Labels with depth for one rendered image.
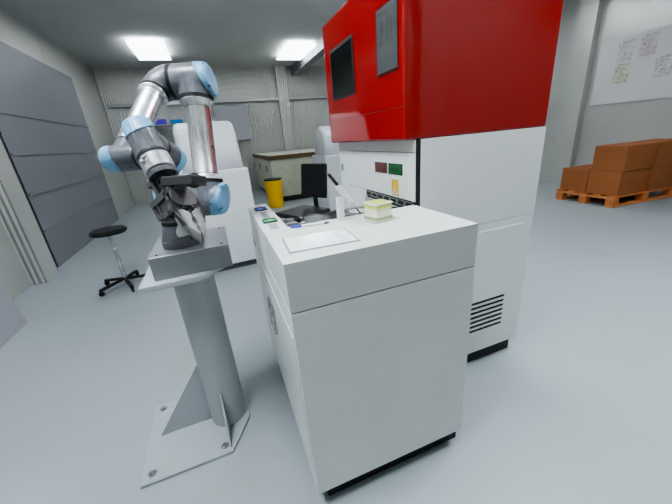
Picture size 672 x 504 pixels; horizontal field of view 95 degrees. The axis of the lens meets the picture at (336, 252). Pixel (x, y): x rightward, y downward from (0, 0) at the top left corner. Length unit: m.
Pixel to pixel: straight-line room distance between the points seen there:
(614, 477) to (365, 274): 1.24
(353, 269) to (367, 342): 0.26
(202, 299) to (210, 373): 0.36
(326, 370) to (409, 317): 0.31
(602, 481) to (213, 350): 1.57
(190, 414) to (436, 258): 1.35
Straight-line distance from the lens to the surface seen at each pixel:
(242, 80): 9.73
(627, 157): 5.76
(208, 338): 1.45
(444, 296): 1.08
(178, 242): 1.29
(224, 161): 3.35
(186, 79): 1.31
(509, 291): 1.91
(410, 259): 0.94
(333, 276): 0.84
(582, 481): 1.68
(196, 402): 1.75
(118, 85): 9.79
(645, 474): 1.81
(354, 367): 1.03
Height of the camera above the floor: 1.26
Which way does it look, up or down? 21 degrees down
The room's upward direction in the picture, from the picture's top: 5 degrees counter-clockwise
